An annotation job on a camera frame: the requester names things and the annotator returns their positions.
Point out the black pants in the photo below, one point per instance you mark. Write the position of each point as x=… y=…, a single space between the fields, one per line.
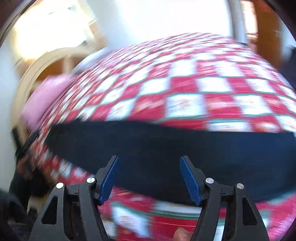
x=150 y=143

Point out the person's right hand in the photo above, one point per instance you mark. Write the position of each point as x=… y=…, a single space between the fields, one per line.
x=181 y=235

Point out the pink pillow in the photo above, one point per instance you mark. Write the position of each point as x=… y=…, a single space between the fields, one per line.
x=48 y=97

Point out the red checkered printed blanket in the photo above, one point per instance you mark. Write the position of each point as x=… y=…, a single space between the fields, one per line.
x=185 y=92

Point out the window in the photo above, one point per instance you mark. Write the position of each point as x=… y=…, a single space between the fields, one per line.
x=57 y=27

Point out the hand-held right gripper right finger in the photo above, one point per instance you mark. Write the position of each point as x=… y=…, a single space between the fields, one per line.
x=188 y=180

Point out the brown wooden door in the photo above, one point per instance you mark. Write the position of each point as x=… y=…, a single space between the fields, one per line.
x=266 y=34

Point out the cream wooden headboard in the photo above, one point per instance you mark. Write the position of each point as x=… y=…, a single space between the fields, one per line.
x=34 y=69

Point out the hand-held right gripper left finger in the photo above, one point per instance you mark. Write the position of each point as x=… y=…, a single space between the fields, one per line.
x=109 y=180

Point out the dark door frame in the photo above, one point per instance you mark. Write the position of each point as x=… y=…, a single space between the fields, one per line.
x=238 y=20

